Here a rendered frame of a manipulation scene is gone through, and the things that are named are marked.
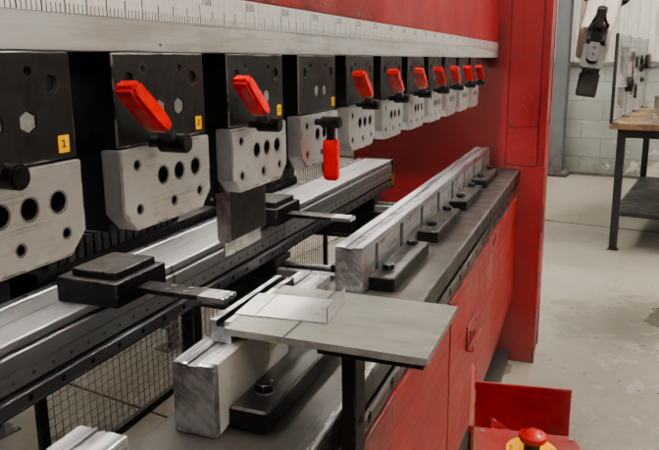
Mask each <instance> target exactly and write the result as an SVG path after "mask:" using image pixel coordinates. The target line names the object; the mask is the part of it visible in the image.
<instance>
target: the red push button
mask: <svg viewBox="0 0 659 450"><path fill-rule="evenodd" d="M518 436H519V438H520V440H521V441H522V442H523V443H524V444H525V445H524V450H540V446H542V445H544V444H545V442H546V441H547V436H546V434H545V432H543V431H542V430H540V429H538V428H535V427H525V428H522V429H521V430H520V431H519V434H518Z"/></svg>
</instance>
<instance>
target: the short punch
mask: <svg viewBox="0 0 659 450"><path fill-rule="evenodd" d="M216 204H217V227H218V240H219V241H220V242H222V243H224V246H225V258H226V257H228V256H229V255H231V254H233V253H235V252H237V251H239V250H241V249H243V248H245V247H247V246H248V245H250V244H252V243H254V242H256V241H258V240H260V239H261V227H263V226H265V225H266V196H265V184H262V185H260V186H257V187H254V188H251V189H249V190H246V191H243V192H241V193H240V192H226V191H225V192H223V193H220V194H218V193H216Z"/></svg>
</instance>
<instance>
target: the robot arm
mask: <svg viewBox="0 0 659 450"><path fill-rule="evenodd" d="M584 1H585V2H586V3H585V7H584V11H583V19H582V23H581V27H580V31H579V36H578V42H577V50H576V57H577V58H578V59H579V58H581V61H580V68H581V69H582V72H581V73H580V75H579V79H578V84H577V88H576V95H577V96H584V97H591V98H594V97H595V95H596V91H597V86H598V81H599V78H600V75H599V71H600V70H601V68H602V63H603V61H605V60H606V58H607V55H608V52H609V49H610V46H611V43H612V40H613V36H614V33H615V29H616V26H617V22H618V18H619V14H620V10H621V7H622V6H624V5H626V4H627V3H628V2H629V1H630V0H584Z"/></svg>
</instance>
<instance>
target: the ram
mask: <svg viewBox="0 0 659 450"><path fill-rule="evenodd" d="M244 1H250V2H256V3H262V4H268V5H274V6H280V7H285V8H291V9H298V10H304V11H310V12H316V13H322V14H328V15H334V16H340V17H345V18H351V19H357V20H363V21H369V22H375V23H381V24H387V25H398V26H405V27H410V28H416V29H422V30H428V31H434V32H440V33H446V34H452V35H458V36H464V37H470V38H475V39H481V40H487V41H493V42H498V36H499V12H500V0H244ZM0 50H27V51H65V52H67V53H70V52H154V53H200V54H281V55H334V56H401V57H407V56H408V57H468V58H470V57H472V58H498V50H488V49H477V48H466V47H455V46H443V45H432V44H421V43H410V42H398V41H387V40H376V39H365V38H354V37H342V36H331V35H319V34H309V33H298V32H286V31H275V30H263V29H253V28H241V27H230V26H219V25H198V24H186V23H175V22H163V21H152V20H142V19H130V18H119V17H107V16H96V15H86V14H74V13H63V12H51V11H40V10H29V9H18V8H7V7H0Z"/></svg>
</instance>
